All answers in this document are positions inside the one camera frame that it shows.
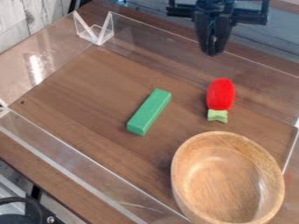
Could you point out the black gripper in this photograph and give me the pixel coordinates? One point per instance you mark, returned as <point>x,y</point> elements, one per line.
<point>226,12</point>

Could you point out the red plush toy green stem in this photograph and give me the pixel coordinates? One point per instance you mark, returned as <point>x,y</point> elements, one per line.
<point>220,97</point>

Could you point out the green rectangular block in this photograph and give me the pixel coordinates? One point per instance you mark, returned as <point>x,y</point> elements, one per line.
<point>148,112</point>

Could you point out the oval wooden bowl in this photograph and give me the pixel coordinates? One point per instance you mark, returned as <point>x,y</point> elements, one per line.
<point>227,181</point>

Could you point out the black clamp with bolt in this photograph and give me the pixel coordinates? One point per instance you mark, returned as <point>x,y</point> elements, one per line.
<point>36,211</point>

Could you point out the clear acrylic back wall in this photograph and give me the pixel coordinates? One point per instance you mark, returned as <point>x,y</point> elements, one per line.
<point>266,89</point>

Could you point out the clear acrylic wall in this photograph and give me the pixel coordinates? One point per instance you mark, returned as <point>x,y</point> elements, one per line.
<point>266,89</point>
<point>95,193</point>

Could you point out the clear acrylic corner bracket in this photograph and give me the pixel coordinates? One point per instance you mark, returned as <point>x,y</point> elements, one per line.
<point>95,34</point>

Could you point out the clear acrylic front wall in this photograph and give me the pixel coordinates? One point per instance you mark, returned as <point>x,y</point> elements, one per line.
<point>95,193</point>

